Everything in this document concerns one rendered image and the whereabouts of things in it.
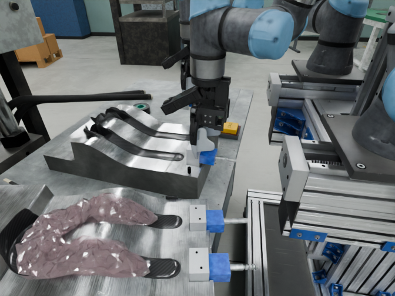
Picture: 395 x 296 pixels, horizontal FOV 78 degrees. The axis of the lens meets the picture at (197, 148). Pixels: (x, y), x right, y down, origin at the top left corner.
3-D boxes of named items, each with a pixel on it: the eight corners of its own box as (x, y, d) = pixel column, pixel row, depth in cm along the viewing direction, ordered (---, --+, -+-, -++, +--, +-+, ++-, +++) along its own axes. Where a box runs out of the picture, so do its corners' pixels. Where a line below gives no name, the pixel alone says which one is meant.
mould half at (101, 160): (217, 150, 87) (219, 116, 80) (197, 202, 67) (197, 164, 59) (97, 130, 99) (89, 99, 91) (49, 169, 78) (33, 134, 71)
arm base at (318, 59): (343, 63, 94) (352, 36, 88) (357, 76, 82) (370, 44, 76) (303, 61, 96) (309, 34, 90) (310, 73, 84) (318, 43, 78)
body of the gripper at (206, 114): (222, 134, 56) (226, 84, 49) (187, 128, 58) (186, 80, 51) (228, 119, 62) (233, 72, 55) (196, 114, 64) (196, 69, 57)
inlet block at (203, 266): (253, 262, 50) (257, 246, 47) (258, 287, 46) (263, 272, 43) (189, 262, 50) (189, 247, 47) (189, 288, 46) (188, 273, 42)
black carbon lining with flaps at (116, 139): (196, 140, 80) (196, 114, 75) (180, 170, 68) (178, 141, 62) (105, 125, 88) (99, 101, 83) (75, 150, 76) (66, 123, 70)
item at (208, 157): (236, 162, 68) (238, 147, 65) (233, 174, 64) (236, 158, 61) (191, 154, 71) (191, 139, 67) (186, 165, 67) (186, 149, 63)
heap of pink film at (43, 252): (159, 208, 58) (156, 184, 53) (148, 286, 43) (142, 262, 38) (49, 210, 57) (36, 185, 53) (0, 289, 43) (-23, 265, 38)
